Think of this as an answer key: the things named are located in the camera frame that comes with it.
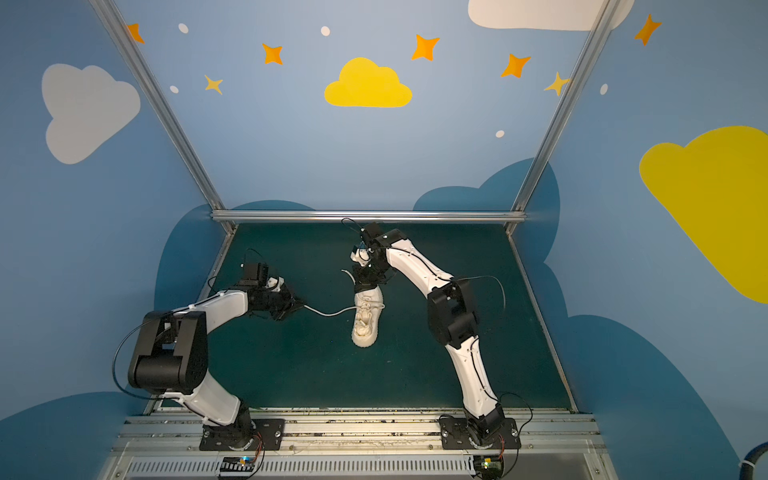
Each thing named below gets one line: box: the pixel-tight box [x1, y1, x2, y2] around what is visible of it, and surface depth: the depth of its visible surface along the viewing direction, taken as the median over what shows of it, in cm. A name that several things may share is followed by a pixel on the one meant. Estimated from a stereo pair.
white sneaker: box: [351, 285, 384, 347], surface depth 93 cm
